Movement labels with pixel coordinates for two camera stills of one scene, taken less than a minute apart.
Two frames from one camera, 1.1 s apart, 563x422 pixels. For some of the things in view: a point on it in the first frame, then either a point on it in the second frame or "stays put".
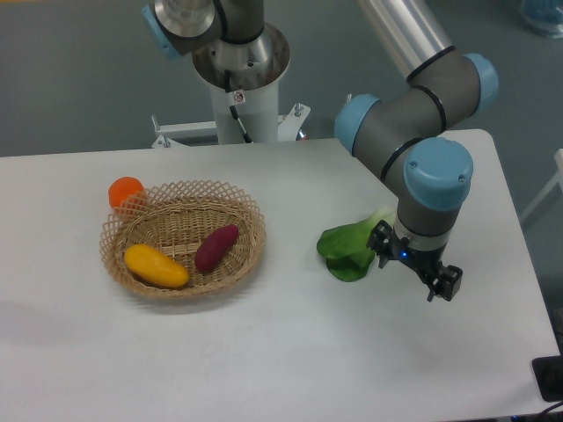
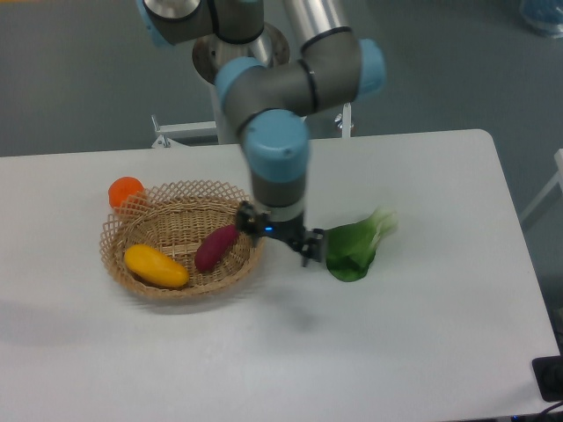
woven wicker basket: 174,218 stays put
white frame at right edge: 558,178 stays put
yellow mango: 156,265 stays put
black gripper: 427,261 -> 292,231
